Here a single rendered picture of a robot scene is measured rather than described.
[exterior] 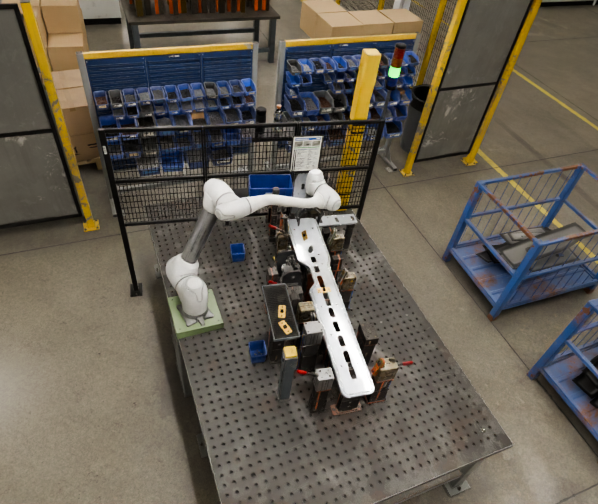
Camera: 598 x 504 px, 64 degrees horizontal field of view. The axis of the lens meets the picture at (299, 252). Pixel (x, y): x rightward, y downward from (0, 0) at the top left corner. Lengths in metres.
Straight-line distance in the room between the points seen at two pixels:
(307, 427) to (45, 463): 1.73
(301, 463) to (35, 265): 2.98
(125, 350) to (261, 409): 1.47
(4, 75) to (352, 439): 3.34
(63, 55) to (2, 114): 2.38
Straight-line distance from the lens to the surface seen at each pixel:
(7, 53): 4.05
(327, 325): 2.79
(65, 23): 6.79
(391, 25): 5.97
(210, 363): 2.97
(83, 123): 5.32
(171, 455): 3.50
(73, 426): 3.72
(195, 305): 2.94
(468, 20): 5.20
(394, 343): 3.19
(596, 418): 4.23
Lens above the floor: 3.23
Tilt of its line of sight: 45 degrees down
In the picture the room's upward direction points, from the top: 8 degrees clockwise
